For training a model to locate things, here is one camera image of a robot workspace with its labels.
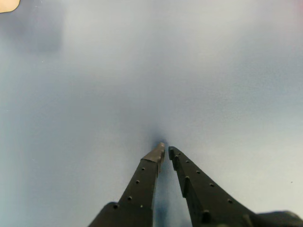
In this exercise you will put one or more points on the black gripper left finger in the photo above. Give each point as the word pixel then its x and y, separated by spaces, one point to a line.
pixel 139 189

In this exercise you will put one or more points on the beige box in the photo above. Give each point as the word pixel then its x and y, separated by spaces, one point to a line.
pixel 8 5

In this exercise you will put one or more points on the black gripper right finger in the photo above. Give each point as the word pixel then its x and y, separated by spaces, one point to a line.
pixel 203 196

